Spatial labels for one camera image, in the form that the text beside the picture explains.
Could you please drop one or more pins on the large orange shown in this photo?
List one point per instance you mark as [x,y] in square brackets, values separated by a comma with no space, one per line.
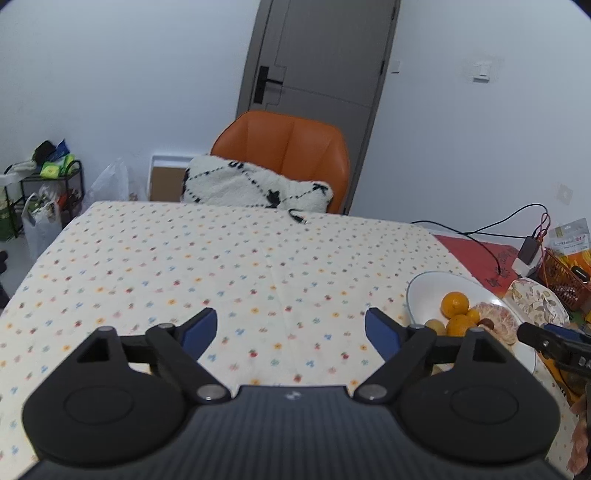
[459,326]

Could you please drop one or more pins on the floral patterned plate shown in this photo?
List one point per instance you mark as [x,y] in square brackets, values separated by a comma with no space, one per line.
[535,300]

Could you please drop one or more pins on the white shopping bag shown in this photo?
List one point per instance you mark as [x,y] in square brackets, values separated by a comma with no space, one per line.
[41,230]

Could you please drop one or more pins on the black and white power adapter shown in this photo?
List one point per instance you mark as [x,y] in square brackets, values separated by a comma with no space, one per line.
[528,251]

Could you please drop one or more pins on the small orange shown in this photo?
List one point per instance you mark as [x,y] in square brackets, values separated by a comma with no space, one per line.
[455,304]

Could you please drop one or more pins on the brown wicker basket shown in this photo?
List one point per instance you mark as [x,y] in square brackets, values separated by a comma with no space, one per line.
[561,281]

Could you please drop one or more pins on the person's right hand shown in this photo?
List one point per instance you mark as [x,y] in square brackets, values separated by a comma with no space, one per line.
[582,434]

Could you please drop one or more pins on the black pouch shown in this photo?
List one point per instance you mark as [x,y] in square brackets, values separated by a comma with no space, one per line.
[44,150]

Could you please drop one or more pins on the yellow packet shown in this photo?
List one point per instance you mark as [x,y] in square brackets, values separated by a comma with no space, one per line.
[572,237]

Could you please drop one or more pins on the green packets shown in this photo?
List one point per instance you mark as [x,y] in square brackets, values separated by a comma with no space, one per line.
[57,167]

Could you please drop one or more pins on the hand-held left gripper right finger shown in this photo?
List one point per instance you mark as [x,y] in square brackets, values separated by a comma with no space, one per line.
[381,332]

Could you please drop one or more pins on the white black patterned cushion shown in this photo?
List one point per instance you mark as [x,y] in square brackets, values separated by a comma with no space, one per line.
[231,184]

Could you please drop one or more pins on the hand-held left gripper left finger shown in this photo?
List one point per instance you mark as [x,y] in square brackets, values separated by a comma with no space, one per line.
[201,330]

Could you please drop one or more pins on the green crate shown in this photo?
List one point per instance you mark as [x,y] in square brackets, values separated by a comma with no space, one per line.
[8,217]

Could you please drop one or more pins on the large white wall switch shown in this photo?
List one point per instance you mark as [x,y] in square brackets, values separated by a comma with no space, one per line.
[482,70]

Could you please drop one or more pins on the kumquat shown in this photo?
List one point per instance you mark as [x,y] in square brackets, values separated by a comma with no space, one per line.
[473,316]

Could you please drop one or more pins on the blue packet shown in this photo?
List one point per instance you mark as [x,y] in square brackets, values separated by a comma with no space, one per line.
[60,148]

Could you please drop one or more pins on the white plate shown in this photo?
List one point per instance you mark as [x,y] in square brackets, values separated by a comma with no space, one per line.
[425,290]

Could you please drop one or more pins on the orange chair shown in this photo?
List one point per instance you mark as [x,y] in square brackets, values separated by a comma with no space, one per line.
[286,143]

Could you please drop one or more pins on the framed cork board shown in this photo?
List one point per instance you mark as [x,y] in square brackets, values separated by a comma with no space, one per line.
[166,182]

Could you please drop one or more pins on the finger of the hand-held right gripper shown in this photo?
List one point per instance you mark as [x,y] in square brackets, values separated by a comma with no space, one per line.
[561,327]
[535,337]

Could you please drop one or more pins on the white wall outlet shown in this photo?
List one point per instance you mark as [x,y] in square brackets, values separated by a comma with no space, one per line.
[564,194]

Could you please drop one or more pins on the clear plastic bag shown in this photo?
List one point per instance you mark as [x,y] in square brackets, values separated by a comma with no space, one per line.
[111,182]

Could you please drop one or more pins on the printed tablecloth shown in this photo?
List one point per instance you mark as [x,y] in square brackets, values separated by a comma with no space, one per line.
[231,277]

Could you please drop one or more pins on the red cloth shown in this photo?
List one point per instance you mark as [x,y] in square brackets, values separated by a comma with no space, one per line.
[471,258]

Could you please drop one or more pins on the black metal rack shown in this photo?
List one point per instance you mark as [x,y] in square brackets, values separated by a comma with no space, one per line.
[76,184]

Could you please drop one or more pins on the brown green round fruit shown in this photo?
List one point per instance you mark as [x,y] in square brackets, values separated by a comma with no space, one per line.
[434,326]

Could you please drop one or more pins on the peeled citrus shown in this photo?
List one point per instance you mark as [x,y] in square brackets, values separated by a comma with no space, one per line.
[503,323]

